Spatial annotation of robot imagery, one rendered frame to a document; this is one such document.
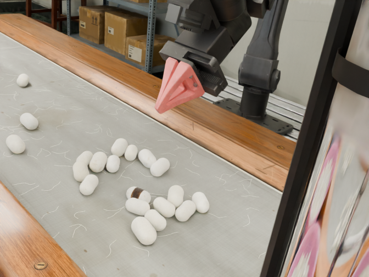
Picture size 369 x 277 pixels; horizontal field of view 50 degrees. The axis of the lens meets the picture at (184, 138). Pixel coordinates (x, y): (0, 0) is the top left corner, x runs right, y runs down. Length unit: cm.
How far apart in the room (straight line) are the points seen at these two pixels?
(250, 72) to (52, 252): 61
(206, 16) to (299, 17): 212
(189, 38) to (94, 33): 296
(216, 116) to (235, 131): 6
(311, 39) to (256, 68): 178
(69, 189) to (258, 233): 24
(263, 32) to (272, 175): 39
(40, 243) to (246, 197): 27
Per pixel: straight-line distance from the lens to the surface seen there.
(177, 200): 49
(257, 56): 88
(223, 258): 45
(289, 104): 111
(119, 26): 326
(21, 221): 45
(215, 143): 64
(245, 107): 94
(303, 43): 267
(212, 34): 59
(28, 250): 42
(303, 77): 269
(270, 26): 88
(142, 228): 44
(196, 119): 68
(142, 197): 49
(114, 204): 51
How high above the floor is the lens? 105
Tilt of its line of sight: 27 degrees down
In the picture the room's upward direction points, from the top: 7 degrees clockwise
